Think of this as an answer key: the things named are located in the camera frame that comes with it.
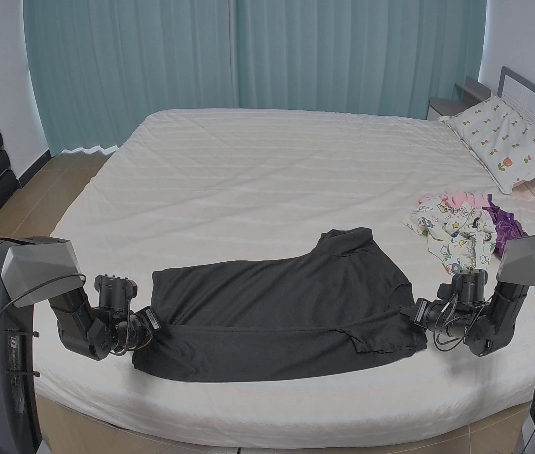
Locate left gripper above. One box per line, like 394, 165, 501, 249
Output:
129, 305, 162, 350

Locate purple garment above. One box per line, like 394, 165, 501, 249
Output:
485, 201, 528, 256

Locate grey bedside table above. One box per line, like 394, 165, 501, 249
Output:
428, 76, 492, 122

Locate white printed garment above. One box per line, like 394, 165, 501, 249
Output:
402, 194, 500, 278

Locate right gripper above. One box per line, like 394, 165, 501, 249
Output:
399, 297, 458, 336

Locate pink garment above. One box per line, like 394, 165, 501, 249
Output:
419, 189, 492, 212

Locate blue-green curtain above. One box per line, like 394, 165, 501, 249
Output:
234, 0, 488, 122
24, 0, 240, 155

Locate black T-shirt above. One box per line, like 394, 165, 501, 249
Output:
132, 227, 429, 382

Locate white printed pillow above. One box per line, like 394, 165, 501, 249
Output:
440, 96, 535, 194

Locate bed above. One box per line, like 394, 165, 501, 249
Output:
26, 67, 535, 448

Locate black cable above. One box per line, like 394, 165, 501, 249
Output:
432, 327, 475, 352
0, 274, 87, 365

